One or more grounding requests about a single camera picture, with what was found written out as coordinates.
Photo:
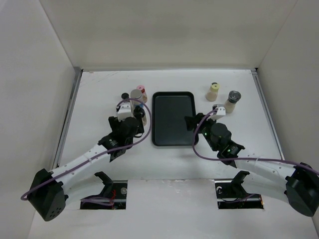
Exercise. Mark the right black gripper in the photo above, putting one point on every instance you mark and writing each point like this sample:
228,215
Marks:
191,121

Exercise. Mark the grey-lid grinder bottle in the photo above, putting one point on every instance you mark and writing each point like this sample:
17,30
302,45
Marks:
230,103

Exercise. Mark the silver-lid jar white beads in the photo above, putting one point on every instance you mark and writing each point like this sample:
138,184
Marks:
136,94

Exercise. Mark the black-cap bottle white powder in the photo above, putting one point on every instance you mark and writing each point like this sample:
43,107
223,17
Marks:
139,113

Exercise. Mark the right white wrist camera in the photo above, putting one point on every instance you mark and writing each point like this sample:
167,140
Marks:
219,111

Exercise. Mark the yellow-lid spice bottle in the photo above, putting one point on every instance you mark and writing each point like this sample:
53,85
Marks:
212,93

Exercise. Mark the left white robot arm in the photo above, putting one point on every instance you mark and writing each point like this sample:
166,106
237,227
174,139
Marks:
83,178

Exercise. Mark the small dark pepper jar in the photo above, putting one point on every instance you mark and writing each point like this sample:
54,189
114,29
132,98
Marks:
125,96

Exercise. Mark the pink-lid spice bottle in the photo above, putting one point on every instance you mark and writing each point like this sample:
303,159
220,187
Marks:
143,91

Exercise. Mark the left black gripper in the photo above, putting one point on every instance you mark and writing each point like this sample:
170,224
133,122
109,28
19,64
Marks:
115,123

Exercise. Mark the black rectangular tray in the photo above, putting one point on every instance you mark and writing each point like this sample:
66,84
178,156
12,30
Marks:
169,110

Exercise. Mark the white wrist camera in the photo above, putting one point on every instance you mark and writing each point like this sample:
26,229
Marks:
123,111
219,111

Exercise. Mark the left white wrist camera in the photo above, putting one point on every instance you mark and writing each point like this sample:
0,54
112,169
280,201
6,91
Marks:
123,111

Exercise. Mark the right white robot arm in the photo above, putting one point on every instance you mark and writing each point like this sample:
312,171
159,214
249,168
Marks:
294,183

